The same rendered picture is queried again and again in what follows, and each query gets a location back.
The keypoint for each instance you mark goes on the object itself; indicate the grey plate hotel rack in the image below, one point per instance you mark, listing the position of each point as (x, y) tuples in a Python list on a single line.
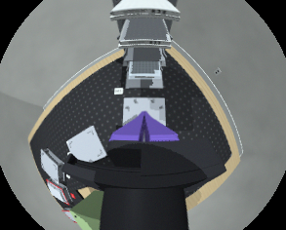
[(143, 54)]

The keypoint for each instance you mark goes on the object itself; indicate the black perforated breadboard table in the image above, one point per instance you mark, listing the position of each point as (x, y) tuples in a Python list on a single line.
[(93, 103)]

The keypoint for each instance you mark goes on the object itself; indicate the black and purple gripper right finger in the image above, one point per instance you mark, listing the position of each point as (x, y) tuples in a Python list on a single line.
[(156, 131)]

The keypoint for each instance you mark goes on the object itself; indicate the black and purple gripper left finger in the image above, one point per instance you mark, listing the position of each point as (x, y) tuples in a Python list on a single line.
[(131, 131)]

